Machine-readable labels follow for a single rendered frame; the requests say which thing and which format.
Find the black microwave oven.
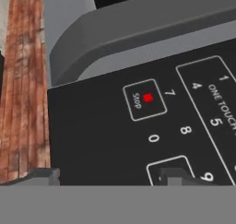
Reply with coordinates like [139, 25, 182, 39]
[46, 38, 236, 187]

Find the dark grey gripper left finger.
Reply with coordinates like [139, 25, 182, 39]
[0, 168, 61, 187]

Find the grey microwave door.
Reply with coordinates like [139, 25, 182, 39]
[42, 0, 236, 88]

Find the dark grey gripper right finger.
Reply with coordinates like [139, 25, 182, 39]
[158, 167, 223, 187]

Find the microwave start button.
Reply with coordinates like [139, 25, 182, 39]
[146, 155, 196, 187]

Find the dark grey microwave door handle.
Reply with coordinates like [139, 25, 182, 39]
[49, 0, 236, 88]

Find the reddish wooden cabinet panel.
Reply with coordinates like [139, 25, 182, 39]
[0, 0, 52, 183]

